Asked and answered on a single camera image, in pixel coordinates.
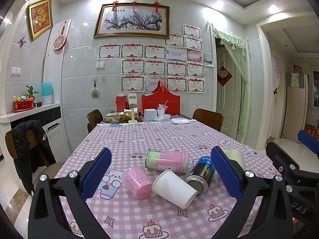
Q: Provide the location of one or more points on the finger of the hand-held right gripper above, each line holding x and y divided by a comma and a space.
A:
276, 154
307, 136

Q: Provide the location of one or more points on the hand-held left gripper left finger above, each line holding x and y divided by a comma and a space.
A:
97, 171

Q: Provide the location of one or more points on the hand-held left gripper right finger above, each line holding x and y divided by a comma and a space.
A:
226, 174

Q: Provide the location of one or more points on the white paper cup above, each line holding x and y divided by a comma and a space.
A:
172, 189

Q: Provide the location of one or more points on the pale green paper cup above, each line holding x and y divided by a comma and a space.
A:
235, 157

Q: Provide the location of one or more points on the pink plastic cup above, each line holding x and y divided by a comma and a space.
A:
137, 183

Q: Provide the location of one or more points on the white cup with straws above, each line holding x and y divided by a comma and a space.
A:
161, 112

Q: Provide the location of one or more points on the blue metal can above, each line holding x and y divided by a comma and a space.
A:
200, 174

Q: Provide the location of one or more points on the white refrigerator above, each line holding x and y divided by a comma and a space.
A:
295, 104

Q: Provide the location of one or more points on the wooden chair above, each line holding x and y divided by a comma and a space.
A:
94, 119
35, 139
208, 119

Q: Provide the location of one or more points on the plate of snacks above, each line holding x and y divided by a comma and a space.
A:
112, 119

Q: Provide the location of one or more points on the pink and green canister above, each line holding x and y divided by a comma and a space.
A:
167, 163

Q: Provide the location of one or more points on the pink checkered tablecloth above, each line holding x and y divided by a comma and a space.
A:
149, 139

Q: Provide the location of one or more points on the white plastic bag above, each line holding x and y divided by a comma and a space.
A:
183, 121

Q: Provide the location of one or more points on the white door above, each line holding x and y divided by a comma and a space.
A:
229, 104

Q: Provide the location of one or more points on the pink window curtain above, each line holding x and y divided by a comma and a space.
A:
276, 72

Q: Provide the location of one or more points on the small red gift bag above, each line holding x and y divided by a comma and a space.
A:
121, 103

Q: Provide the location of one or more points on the white counter cabinet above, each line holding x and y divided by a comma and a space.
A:
49, 117

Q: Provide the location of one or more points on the black jacket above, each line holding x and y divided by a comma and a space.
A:
27, 144

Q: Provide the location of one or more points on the green door curtain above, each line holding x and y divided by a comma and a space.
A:
245, 84

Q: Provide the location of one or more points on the white box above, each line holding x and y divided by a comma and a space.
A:
150, 115

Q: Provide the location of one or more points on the white desk lamp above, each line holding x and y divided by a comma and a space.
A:
132, 99

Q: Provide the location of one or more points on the large red gift bag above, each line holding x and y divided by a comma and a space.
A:
152, 103

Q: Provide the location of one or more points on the blue and white humidifier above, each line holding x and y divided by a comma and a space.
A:
48, 92

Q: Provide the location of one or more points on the red door decoration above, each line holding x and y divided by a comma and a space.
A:
224, 76

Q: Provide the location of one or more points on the red round tin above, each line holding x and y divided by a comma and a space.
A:
23, 106

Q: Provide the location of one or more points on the small potted plant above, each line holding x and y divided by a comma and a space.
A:
30, 93

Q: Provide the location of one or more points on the framed blossom painting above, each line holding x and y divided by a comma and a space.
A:
132, 21

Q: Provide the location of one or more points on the framed red calligraphy picture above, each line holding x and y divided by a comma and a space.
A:
39, 18

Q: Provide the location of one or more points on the hanging wall brush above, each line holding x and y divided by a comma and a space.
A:
95, 92

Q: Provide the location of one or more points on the white wall socket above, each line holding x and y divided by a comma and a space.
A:
101, 65

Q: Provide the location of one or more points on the small wall photos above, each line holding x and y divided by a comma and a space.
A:
208, 62

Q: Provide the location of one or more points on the group of wall certificates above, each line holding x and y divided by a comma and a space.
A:
154, 64

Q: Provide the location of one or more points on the white light switch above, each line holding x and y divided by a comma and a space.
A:
16, 71

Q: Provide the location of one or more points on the round wooden wall ornament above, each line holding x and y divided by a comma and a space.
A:
60, 41

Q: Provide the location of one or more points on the purple butterfly wall sticker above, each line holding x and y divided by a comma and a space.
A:
22, 41

